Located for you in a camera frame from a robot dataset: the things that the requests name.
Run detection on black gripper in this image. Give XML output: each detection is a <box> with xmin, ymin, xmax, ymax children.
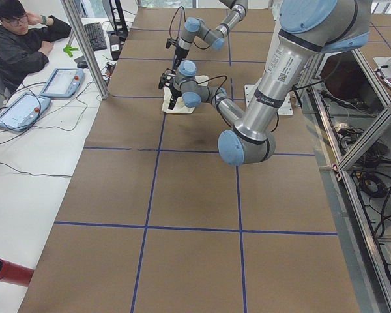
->
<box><xmin>168</xmin><ymin>84</ymin><xmax>182</xmax><ymax>110</ymax></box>
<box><xmin>172</xmin><ymin>46</ymin><xmax>189</xmax><ymax>70</ymax></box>

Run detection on cream long-sleeve cat shirt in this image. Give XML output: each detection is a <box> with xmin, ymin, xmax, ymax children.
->
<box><xmin>162</xmin><ymin>75</ymin><xmax>209</xmax><ymax>114</ymax></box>

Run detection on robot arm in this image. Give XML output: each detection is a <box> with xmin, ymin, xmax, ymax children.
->
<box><xmin>166</xmin><ymin>0</ymin><xmax>248</xmax><ymax>72</ymax></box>
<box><xmin>159</xmin><ymin>0</ymin><xmax>371</xmax><ymax>166</ymax></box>

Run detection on black keyboard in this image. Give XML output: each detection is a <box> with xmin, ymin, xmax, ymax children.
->
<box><xmin>84</xmin><ymin>22</ymin><xmax>107</xmax><ymax>51</ymax></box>

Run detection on black computer mouse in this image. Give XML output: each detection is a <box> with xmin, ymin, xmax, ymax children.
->
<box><xmin>77</xmin><ymin>61</ymin><xmax>88</xmax><ymax>69</ymax></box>

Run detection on green plastic tool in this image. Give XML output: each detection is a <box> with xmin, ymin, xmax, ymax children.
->
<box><xmin>63</xmin><ymin>44</ymin><xmax>79</xmax><ymax>58</ymax></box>

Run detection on far blue teach pendant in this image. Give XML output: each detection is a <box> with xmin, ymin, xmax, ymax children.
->
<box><xmin>39</xmin><ymin>68</ymin><xmax>85</xmax><ymax>98</ymax></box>

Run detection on blue teach pendant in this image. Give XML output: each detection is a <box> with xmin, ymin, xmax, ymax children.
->
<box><xmin>39</xmin><ymin>68</ymin><xmax>85</xmax><ymax>98</ymax></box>
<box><xmin>0</xmin><ymin>93</ymin><xmax>51</xmax><ymax>132</ymax></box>

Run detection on near blue teach pendant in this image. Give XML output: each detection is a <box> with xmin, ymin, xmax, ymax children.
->
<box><xmin>0</xmin><ymin>93</ymin><xmax>51</xmax><ymax>132</ymax></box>

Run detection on person in black sweater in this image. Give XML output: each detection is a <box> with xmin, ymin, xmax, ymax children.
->
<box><xmin>0</xmin><ymin>1</ymin><xmax>72</xmax><ymax>93</ymax></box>

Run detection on red cylinder tube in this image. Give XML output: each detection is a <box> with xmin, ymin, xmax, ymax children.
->
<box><xmin>0</xmin><ymin>258</ymin><xmax>34</xmax><ymax>287</ymax></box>

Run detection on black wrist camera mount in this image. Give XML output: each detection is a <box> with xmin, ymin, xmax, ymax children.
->
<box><xmin>166</xmin><ymin>37</ymin><xmax>179</xmax><ymax>49</ymax></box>
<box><xmin>158</xmin><ymin>68</ymin><xmax>176</xmax><ymax>89</ymax></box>

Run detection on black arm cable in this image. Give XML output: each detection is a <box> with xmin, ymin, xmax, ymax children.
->
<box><xmin>198</xmin><ymin>75</ymin><xmax>229</xmax><ymax>98</ymax></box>

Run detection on aluminium frame post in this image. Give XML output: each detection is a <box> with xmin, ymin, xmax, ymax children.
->
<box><xmin>60</xmin><ymin>0</ymin><xmax>109</xmax><ymax>100</ymax></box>

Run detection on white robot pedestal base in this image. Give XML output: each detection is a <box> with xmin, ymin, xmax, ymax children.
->
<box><xmin>244</xmin><ymin>1</ymin><xmax>293</xmax><ymax>115</ymax></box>

